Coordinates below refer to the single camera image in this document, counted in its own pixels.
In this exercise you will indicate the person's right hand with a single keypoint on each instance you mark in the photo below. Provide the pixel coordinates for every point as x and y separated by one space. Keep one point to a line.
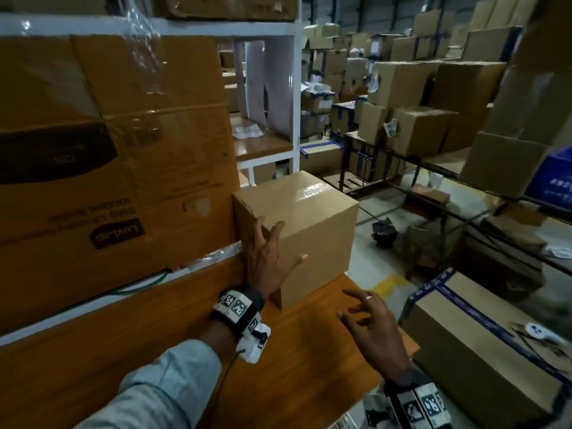
380 335

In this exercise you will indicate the person's left hand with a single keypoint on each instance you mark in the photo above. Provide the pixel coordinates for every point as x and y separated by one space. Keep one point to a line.
266 263

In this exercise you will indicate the medium taped cardboard box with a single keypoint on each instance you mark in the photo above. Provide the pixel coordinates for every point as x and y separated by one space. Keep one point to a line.
317 227

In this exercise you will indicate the person's left forearm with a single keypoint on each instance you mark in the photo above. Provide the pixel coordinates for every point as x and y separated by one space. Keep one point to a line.
216 344

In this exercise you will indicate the cardboard box dark tape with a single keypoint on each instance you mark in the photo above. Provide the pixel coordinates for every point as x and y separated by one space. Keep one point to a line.
473 352

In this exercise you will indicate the person's white sleeve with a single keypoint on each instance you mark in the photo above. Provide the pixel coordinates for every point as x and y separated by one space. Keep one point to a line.
165 384

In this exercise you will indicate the plastic wrapped cardboard box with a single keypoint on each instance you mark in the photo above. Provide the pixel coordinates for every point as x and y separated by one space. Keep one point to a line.
111 71

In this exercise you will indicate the pile of distant cardboard boxes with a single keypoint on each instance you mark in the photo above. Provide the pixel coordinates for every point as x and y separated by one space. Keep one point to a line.
447 93

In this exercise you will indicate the brown cardboard box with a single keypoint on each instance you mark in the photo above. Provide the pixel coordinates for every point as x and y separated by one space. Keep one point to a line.
49 3

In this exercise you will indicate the left wrist tracker band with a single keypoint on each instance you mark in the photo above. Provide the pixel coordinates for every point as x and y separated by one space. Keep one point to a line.
237 308

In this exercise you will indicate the wrist tracker band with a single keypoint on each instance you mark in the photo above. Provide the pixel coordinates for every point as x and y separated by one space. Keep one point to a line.
237 308
418 402

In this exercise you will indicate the right wrist tracker band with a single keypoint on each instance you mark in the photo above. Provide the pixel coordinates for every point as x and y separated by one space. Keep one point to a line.
418 402

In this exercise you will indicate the black crumpled bag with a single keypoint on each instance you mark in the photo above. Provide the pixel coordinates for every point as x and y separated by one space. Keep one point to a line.
384 232

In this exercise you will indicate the dark metal storage rack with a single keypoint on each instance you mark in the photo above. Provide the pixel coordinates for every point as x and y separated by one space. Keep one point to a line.
447 209

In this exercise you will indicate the white handheld controller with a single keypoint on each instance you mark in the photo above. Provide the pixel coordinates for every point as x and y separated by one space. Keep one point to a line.
543 332

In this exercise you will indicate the white paper sheets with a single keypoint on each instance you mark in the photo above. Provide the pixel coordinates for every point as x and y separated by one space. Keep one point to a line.
272 84

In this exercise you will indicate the blue plastic crate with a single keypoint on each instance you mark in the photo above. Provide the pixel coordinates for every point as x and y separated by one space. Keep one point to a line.
552 178

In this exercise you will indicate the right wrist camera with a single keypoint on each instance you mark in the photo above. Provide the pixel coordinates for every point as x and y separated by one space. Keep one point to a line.
375 413

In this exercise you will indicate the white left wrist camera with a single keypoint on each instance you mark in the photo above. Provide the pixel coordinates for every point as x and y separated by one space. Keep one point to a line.
258 344

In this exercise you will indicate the wooden shelf unit white frame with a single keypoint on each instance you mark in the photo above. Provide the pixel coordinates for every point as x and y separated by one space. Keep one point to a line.
156 26

